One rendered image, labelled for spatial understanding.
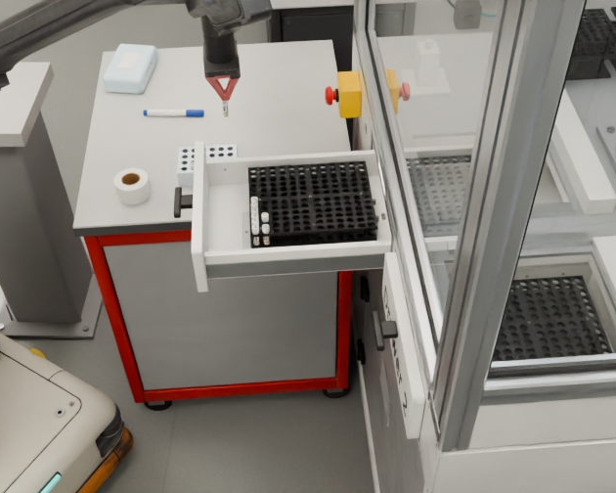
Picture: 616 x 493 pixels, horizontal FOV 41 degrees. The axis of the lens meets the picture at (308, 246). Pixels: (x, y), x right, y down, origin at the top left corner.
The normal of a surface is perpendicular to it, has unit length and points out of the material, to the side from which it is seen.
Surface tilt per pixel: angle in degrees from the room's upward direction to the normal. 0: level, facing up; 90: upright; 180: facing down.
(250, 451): 0
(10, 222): 90
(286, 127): 0
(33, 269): 90
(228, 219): 0
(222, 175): 90
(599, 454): 90
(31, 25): 64
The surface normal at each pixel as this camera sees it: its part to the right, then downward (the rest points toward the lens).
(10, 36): -0.46, 0.28
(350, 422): -0.01, -0.68
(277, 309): 0.07, 0.73
